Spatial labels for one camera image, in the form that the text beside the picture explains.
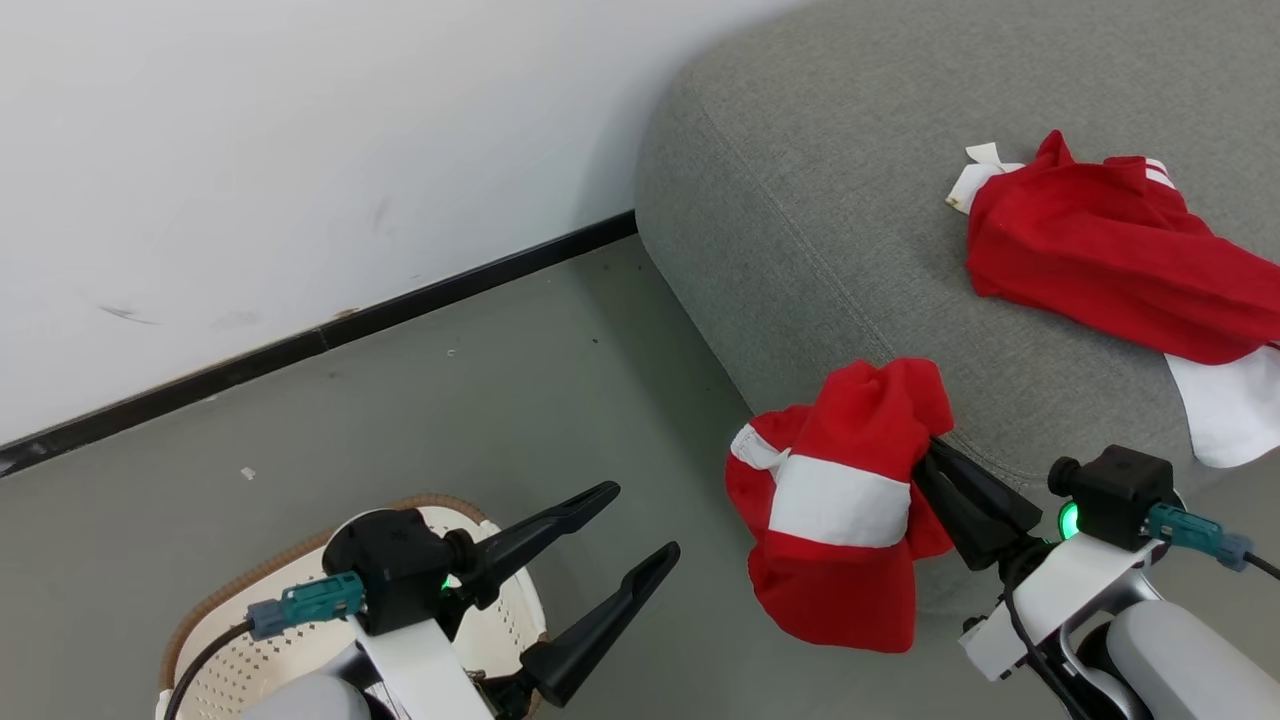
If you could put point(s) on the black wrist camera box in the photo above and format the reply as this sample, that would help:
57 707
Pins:
1120 495
390 570

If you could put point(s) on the red jersey with white panel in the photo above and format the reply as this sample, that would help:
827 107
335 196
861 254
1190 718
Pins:
1100 250

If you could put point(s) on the grey fabric sofa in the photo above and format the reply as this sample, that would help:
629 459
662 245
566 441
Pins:
850 200

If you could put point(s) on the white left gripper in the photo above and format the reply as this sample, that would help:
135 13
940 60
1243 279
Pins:
430 680

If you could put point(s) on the cream perforated basket, brown rim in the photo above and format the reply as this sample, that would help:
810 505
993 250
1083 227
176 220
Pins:
250 660

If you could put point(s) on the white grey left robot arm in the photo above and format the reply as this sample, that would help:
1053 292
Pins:
310 705

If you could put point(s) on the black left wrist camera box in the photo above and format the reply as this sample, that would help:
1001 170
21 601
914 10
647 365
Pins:
390 570

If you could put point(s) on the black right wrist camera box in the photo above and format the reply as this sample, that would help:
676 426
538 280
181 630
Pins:
1120 495

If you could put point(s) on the red shorts with white band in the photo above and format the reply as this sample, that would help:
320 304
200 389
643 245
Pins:
850 600

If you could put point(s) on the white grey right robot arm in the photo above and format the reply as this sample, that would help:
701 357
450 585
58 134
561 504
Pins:
1180 660

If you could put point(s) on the black skirting board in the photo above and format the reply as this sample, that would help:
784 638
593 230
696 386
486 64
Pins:
300 345

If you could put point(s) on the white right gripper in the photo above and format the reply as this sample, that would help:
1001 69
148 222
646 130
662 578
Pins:
1070 600

